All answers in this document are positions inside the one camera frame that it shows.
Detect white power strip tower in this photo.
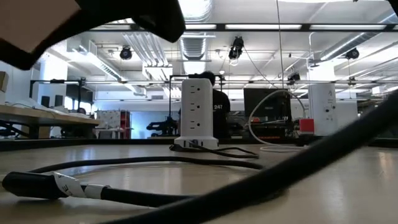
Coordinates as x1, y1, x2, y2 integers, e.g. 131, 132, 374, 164
174, 77, 219, 149

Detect white USB cable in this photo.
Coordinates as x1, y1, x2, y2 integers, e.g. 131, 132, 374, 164
248, 89, 307, 153

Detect red shelf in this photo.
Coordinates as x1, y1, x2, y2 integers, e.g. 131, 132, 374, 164
119, 109, 132, 139

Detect bright light strip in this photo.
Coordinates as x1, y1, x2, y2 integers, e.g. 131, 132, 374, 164
225, 24, 302, 30
310, 24, 386, 30

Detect white patterned sheet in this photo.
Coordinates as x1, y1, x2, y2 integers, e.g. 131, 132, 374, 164
95, 109, 122, 139

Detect wooden background table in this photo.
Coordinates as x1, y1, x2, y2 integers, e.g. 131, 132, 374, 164
0, 104, 101, 139

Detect black computer monitor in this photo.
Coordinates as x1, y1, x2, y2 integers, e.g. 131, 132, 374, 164
243, 88, 292, 125

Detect cardboard box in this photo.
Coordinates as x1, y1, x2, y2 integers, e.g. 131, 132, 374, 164
0, 70, 9, 93

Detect dark equipment under monitor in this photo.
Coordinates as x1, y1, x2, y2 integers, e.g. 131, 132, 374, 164
242, 116, 299, 140

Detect white pillar with outlets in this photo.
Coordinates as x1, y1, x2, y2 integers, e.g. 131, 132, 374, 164
308, 83, 338, 137

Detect black base platform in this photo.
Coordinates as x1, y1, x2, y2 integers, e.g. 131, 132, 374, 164
295, 133, 398, 148

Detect black ceiling camera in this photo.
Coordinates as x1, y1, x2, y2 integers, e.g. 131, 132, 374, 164
287, 72, 301, 85
228, 35, 245, 60
119, 45, 133, 60
345, 47, 361, 60

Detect ribbed silver air duct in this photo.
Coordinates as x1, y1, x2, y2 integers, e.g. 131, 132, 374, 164
179, 30, 208, 62

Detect thin horizontal metal rail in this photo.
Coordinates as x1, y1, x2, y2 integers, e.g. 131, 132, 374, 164
83, 80, 398, 85

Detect thin hanging wire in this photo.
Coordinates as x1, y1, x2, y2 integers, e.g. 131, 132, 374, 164
275, 0, 285, 90

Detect black table edge rail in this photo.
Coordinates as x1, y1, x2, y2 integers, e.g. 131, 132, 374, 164
0, 138, 398, 152

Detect black overhead frame beam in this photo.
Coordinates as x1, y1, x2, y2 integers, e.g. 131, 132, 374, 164
90, 22, 398, 32

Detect white power cord label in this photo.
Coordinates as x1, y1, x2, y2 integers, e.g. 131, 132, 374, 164
52, 172, 110, 200

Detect long silver air duct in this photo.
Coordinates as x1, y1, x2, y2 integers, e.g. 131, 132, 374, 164
320, 30, 379, 62

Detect thick black power cord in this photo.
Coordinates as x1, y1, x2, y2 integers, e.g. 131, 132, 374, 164
1, 91, 398, 224

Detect black diagonal frame strut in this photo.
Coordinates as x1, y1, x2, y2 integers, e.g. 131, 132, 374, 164
386, 0, 398, 22

